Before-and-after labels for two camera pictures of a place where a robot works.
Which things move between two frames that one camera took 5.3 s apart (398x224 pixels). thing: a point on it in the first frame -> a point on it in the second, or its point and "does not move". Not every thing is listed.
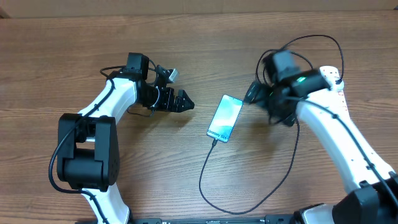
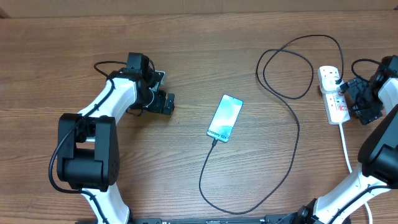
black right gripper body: (264, 94) -> (366, 104)
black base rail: (268, 219) does not move
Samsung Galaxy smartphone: (224, 121) does not move
